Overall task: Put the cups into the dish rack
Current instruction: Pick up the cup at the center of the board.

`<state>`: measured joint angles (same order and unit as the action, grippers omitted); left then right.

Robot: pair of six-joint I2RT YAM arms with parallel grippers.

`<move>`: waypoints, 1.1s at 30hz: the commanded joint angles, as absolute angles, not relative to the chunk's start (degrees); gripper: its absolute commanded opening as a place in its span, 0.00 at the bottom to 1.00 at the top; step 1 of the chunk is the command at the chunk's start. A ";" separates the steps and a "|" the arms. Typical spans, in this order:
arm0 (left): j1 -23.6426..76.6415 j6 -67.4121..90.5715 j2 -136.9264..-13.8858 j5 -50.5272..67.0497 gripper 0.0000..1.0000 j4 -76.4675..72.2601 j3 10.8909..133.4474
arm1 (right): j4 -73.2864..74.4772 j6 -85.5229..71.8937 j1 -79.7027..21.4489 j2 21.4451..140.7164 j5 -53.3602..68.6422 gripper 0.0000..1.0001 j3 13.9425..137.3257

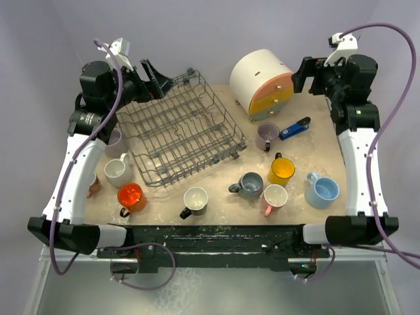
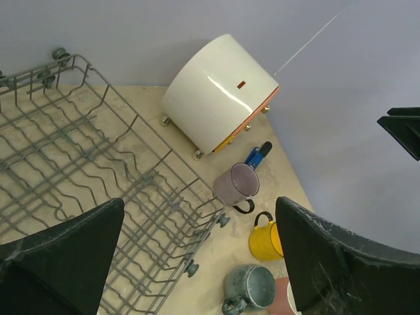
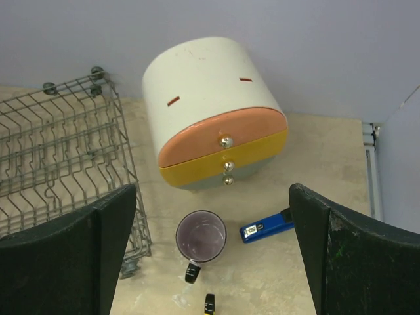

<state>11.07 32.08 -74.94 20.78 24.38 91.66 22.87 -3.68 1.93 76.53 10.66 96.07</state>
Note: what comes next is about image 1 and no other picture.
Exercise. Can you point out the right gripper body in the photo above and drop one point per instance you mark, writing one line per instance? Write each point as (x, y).
(325, 77)

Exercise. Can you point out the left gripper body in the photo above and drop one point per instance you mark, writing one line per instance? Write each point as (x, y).
(133, 89)

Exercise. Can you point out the purple mug black handle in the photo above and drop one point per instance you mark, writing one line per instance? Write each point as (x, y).
(267, 133)

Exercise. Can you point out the yellow mug black handle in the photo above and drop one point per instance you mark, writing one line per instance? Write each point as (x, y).
(281, 170)

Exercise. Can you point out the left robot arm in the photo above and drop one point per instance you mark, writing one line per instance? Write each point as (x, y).
(91, 124)

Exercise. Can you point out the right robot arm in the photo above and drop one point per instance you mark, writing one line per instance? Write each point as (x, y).
(347, 86)

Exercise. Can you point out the white round drawer cabinet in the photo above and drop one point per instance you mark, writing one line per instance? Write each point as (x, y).
(261, 83)

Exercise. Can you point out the lavender mug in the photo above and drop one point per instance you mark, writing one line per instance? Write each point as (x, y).
(117, 145)

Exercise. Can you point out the salmon pink mug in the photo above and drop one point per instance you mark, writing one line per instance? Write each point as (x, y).
(94, 187)

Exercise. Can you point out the orange mug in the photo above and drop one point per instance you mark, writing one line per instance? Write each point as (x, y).
(131, 198)

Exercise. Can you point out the light blue mug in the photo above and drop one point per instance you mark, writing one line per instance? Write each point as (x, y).
(322, 191)

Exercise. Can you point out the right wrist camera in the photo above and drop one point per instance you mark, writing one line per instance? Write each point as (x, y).
(344, 47)

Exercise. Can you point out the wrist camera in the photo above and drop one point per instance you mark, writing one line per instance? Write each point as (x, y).
(344, 47)
(120, 49)

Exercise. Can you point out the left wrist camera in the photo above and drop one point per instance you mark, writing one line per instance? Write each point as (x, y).
(120, 49)

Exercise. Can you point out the grey wire dish rack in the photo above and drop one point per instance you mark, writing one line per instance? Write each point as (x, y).
(181, 134)

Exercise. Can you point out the white mug black handle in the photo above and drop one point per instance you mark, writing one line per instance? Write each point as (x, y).
(195, 202)

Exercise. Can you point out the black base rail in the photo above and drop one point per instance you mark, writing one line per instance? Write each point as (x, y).
(274, 247)

